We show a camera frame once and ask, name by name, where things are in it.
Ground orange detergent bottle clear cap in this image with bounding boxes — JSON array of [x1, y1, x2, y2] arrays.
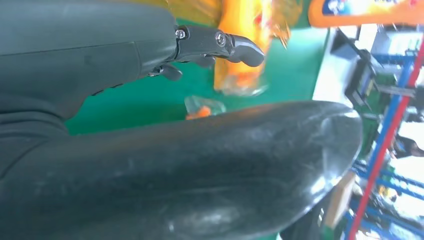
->
[[308, 0, 424, 29], [213, 0, 273, 98], [184, 95, 227, 121]]

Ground green table mat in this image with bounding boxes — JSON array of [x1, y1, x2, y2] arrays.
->
[[65, 18, 332, 137]]

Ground yellow plastic sheet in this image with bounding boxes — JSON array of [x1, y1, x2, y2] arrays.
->
[[132, 0, 304, 49]]

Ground long white table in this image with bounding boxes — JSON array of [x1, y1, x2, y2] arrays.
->
[[311, 24, 424, 112]]

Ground tablet in blue cover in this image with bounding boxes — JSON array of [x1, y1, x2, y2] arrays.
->
[[330, 28, 363, 61]]

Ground black handheld controller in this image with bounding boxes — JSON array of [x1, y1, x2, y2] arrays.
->
[[344, 57, 379, 110]]

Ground blue metal rack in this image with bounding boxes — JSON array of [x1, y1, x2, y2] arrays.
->
[[344, 49, 424, 240]]

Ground red pole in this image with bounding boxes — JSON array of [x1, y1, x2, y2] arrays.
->
[[347, 36, 424, 240]]

